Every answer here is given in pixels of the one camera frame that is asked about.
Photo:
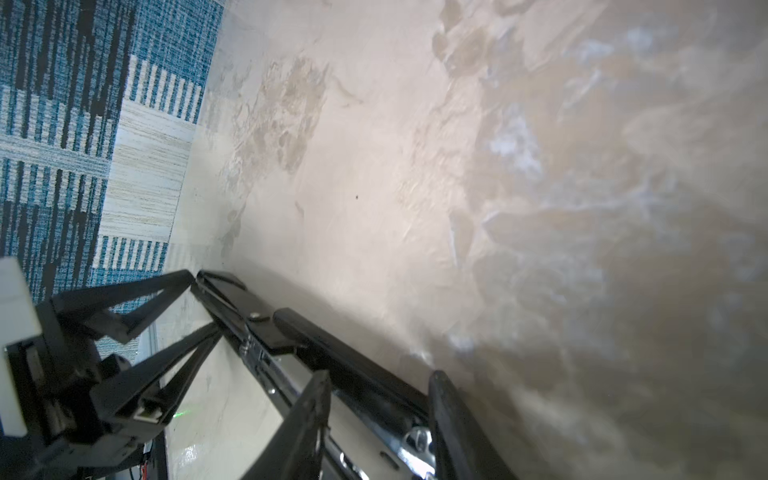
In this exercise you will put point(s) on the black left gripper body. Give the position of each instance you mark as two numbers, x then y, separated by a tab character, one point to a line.
53	373

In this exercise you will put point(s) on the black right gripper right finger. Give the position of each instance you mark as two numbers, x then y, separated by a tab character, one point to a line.
462	450

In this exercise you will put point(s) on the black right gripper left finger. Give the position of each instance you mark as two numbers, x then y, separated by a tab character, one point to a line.
297	448

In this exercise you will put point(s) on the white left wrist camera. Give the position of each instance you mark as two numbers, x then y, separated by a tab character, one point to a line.
19	322

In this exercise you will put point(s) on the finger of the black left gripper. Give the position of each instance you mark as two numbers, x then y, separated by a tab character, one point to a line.
152	390
120	311

